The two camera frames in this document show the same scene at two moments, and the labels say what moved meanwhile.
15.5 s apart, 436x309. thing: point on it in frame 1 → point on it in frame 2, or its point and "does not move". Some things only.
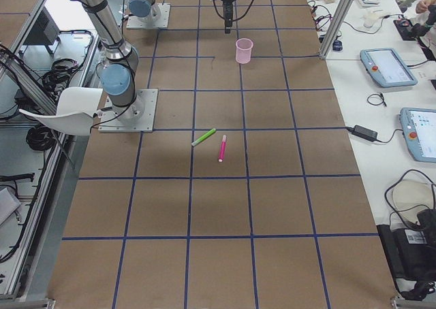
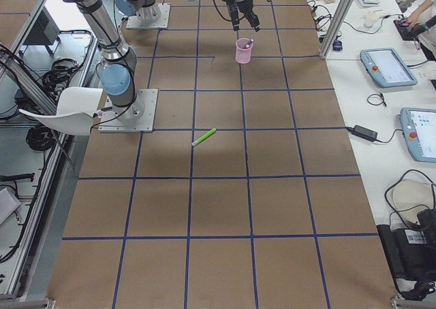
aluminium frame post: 339,20 does not move
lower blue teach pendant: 419,128 does not move
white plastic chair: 76,107 does not move
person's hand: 422,5 → 413,18
